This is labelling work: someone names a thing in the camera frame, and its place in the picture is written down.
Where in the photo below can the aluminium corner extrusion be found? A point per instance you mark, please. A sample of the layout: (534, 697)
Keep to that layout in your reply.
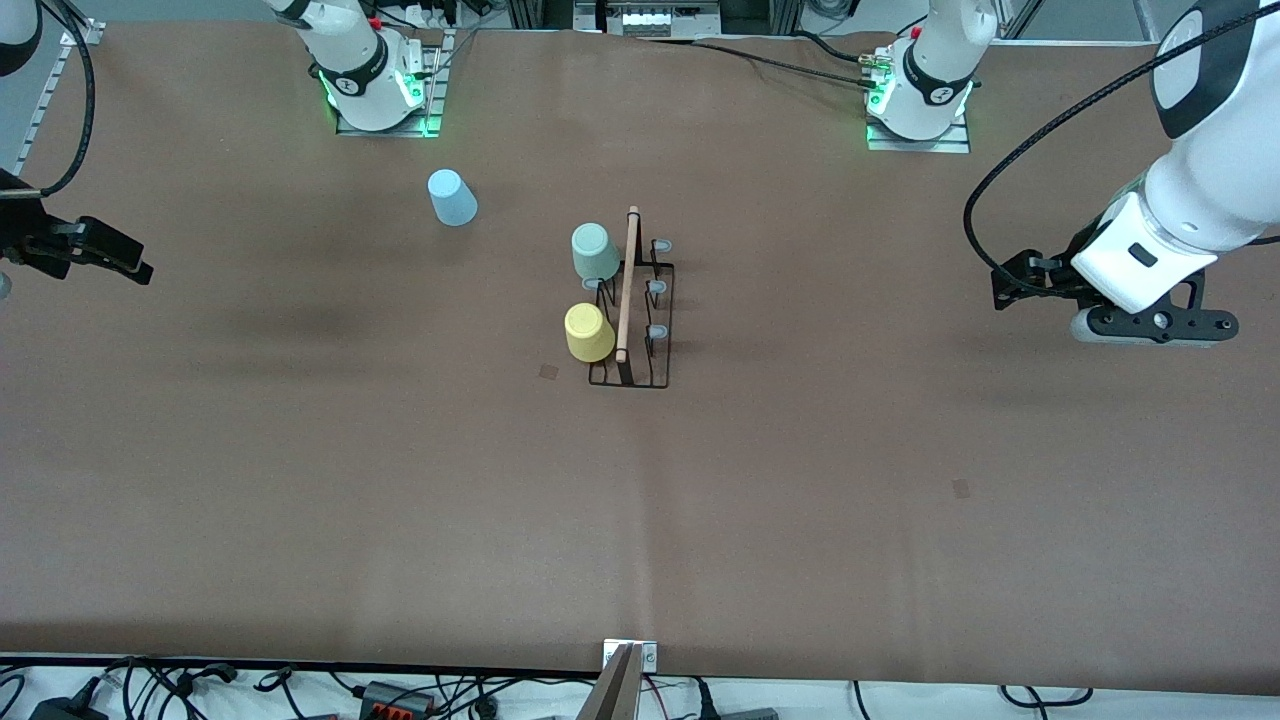
(85, 30)

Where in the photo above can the yellow plastic cup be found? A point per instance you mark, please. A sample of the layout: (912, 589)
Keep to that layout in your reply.
(588, 335)

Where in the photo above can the aluminium arm base plate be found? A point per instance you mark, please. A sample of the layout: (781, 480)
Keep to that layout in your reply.
(920, 146)
(436, 100)

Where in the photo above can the black power adapter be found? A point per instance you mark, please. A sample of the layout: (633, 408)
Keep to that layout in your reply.
(65, 710)

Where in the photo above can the dark frame post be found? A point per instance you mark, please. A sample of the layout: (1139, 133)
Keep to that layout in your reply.
(540, 12)
(760, 12)

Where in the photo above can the perforated aluminium side rail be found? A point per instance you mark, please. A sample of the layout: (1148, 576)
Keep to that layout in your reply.
(31, 135)

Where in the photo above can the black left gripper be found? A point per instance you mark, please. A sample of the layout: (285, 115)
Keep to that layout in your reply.
(1056, 279)

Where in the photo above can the grey socket strip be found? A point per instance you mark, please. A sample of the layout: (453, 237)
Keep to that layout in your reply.
(650, 20)

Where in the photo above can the light blue plastic cup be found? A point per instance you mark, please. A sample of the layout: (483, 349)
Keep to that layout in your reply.
(452, 200)

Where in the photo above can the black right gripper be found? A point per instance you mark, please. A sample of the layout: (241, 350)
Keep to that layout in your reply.
(22, 243)

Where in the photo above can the black orange connector box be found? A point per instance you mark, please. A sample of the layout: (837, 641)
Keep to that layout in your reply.
(395, 698)

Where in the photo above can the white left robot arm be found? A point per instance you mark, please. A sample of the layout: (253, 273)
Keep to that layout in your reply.
(1200, 180)

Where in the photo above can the pale green plastic cup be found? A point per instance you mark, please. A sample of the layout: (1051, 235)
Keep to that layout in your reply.
(595, 250)

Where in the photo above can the brown paper table cover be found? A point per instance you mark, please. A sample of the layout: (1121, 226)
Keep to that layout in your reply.
(640, 550)

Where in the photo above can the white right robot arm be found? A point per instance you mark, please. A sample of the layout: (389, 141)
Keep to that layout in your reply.
(360, 70)

